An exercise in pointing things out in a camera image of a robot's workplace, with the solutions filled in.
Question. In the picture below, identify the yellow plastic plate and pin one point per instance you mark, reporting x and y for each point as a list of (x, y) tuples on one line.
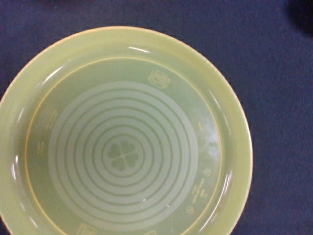
[(122, 131)]

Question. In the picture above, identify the black tablecloth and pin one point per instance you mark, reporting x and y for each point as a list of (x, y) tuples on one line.
[(264, 48)]

